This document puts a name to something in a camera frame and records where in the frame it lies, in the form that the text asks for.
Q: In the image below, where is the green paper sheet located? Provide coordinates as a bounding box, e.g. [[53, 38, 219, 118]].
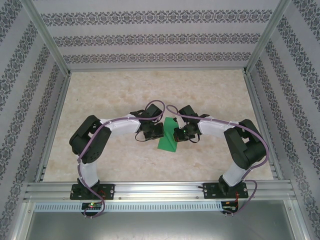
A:
[[157, 116, 180, 153]]

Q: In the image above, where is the grey sheet metal tray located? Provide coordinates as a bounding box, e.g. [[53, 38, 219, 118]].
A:
[[24, 199, 305, 240]]

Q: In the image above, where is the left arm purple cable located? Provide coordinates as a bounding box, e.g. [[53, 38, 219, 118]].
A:
[[76, 99, 166, 220]]

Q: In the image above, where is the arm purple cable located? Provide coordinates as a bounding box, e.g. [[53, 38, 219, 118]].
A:
[[76, 99, 166, 220], [166, 104, 270, 218]]

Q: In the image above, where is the long aluminium mounting rail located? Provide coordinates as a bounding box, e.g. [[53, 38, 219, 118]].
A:
[[23, 181, 298, 201]]

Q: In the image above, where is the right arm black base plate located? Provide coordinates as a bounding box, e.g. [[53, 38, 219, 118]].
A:
[[202, 182, 250, 200]]

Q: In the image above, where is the aluminium table side rail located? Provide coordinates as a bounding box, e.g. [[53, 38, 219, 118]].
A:
[[34, 73, 73, 183], [243, 72, 285, 181]]

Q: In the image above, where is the slotted grey cable duct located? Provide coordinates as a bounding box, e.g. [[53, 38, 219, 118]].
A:
[[33, 201, 224, 213]]

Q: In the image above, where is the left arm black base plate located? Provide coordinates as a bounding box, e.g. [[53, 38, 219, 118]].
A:
[[69, 183, 116, 201]]

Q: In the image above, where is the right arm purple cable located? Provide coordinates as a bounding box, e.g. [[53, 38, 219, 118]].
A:
[[166, 104, 270, 218]]

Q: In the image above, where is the aluminium frame post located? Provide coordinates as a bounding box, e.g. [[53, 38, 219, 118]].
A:
[[21, 0, 72, 75], [283, 199, 312, 240], [9, 201, 36, 240], [243, 0, 293, 75]]

